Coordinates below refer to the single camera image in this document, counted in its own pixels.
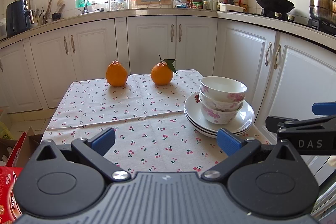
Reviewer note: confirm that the orange with green leaf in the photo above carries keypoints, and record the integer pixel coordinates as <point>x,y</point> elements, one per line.
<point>161,74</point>

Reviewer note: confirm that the bunch of kitchen utensils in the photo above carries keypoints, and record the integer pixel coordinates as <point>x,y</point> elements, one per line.
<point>48,12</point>

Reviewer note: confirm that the yellow plastic bag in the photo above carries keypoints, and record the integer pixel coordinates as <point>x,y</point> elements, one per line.
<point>5,132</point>

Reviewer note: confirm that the black wok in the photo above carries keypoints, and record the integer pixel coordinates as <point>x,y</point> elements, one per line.
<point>275,3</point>

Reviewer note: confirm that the white pink floral bowl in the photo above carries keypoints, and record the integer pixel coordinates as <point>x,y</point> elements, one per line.
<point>210,104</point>
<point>220,116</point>
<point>223,86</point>

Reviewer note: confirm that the black air fryer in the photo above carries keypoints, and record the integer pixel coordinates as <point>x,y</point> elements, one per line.
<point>18,19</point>

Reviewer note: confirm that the clear glass bottle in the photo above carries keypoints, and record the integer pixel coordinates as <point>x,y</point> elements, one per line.
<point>209,3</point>

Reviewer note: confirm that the glass jar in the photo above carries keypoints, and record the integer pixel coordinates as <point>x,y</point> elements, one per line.
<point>121,3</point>

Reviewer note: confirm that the kitchen countertop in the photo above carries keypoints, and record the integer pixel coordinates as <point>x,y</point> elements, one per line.
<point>157,12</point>

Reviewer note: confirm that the white rice cooker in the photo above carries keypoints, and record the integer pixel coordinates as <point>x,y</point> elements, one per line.
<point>2,28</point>

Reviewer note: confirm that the metal faucet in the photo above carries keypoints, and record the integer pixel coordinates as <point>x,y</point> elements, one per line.
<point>85,7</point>

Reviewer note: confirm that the blue white plastic packet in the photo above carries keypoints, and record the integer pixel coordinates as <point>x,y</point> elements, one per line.
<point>179,2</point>

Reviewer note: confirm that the cherry print tablecloth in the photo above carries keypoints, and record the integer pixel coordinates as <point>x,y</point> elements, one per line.
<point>147,106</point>

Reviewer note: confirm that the gas stove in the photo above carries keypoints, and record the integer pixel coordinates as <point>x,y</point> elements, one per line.
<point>323,28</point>

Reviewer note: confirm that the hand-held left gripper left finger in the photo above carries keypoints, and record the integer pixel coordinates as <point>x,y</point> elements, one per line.
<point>103,140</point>

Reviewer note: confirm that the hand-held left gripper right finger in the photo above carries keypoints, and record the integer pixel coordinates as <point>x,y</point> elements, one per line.
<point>228,141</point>

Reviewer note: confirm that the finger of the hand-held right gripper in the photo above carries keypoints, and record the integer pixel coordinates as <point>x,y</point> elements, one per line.
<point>325,108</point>
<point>302,123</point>

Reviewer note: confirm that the orange oil bottle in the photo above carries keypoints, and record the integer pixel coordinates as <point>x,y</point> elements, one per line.
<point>243,1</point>

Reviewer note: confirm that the white tray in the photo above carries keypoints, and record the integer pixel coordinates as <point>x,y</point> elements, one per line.
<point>231,7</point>

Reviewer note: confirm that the steel pot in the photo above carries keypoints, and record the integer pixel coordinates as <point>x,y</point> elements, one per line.
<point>323,8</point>

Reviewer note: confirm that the red printed box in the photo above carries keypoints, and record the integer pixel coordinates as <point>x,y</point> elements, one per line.
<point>9,187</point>

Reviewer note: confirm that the bumpy orange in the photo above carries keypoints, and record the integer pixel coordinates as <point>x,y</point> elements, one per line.
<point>116,74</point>

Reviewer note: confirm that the cardboard box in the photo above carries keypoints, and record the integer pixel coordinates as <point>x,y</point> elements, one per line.
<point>34,138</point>

